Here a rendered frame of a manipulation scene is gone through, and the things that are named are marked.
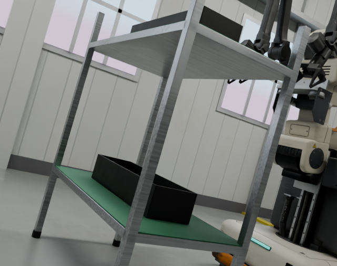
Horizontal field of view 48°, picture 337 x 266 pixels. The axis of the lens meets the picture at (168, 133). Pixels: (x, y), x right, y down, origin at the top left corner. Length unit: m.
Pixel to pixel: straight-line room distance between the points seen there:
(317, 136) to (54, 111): 2.29
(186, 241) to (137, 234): 0.17
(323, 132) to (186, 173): 2.33
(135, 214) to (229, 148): 3.37
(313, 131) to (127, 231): 1.19
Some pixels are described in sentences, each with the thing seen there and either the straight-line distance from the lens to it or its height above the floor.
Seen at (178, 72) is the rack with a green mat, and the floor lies 0.80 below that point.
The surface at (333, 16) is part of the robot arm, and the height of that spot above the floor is 1.32.
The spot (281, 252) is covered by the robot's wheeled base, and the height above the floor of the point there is 0.26.
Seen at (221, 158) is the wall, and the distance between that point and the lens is 4.33.
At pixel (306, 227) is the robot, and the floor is 0.37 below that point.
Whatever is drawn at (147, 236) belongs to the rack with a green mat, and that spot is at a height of 0.34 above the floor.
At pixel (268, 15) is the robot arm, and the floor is 1.38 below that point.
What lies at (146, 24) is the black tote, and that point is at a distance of 1.65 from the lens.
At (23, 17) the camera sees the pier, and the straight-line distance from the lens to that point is 3.38.
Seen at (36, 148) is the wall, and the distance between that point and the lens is 3.50.
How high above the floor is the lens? 0.62
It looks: 1 degrees up
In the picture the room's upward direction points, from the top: 16 degrees clockwise
